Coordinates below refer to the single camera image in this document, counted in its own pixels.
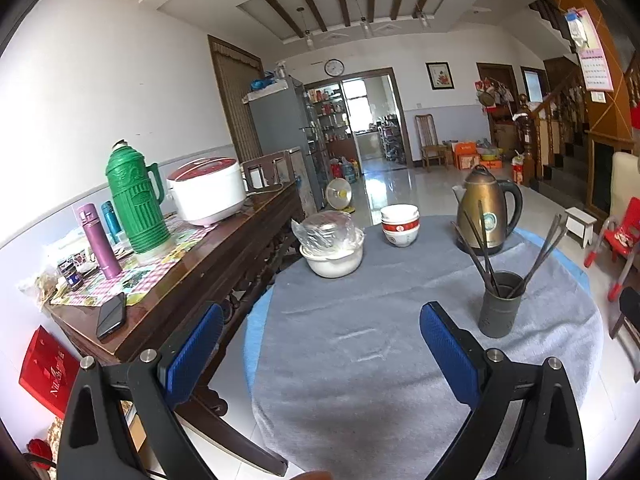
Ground dark grey utensil holder cup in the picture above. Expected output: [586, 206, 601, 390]
[478, 271, 523, 339]

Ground dark wooden chopstick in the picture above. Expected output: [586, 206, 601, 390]
[477, 200, 501, 298]
[514, 218, 571, 296]
[509, 214, 567, 298]
[462, 209, 501, 297]

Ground person's left hand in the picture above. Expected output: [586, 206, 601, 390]
[292, 470, 333, 480]

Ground black smartphone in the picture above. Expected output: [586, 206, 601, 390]
[96, 292, 127, 340]

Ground red gift bag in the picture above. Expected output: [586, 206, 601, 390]
[18, 326, 79, 419]

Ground dark wooden sideboard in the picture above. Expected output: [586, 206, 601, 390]
[49, 186, 303, 479]

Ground grey table cloth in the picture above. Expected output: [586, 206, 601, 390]
[244, 213, 604, 480]

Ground green thermos jug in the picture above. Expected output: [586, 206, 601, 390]
[105, 140, 170, 255]

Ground blue thermos bottle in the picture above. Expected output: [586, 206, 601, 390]
[101, 200, 122, 245]

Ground gold electric kettle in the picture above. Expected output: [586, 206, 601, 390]
[452, 165, 523, 256]

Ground small white stool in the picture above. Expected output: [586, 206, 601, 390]
[565, 207, 597, 248]

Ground red white stacked bowls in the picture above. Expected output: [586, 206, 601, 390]
[381, 204, 420, 248]

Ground white rice cooker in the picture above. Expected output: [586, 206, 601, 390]
[167, 157, 246, 226]

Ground red plastic child chair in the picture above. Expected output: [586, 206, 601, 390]
[584, 197, 640, 302]

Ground white pot with plastic bag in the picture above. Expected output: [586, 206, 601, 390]
[291, 210, 364, 278]

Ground orange cardboard boxes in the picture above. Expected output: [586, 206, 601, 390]
[451, 142, 503, 170]

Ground wooden chair behind table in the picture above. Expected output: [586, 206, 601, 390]
[241, 151, 298, 196]

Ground white electric fan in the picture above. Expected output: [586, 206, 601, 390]
[324, 178, 355, 214]

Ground wooden staircase railing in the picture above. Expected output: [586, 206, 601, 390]
[514, 49, 640, 187]

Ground grey refrigerator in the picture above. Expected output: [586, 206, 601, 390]
[243, 76, 329, 210]

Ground wooden chair by wall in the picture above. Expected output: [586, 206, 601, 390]
[414, 114, 448, 171]

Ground framed wall picture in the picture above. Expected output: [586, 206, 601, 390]
[426, 62, 454, 90]

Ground wall calendar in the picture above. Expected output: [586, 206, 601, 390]
[565, 9, 614, 92]

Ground round wall clock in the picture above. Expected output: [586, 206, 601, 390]
[323, 58, 345, 78]

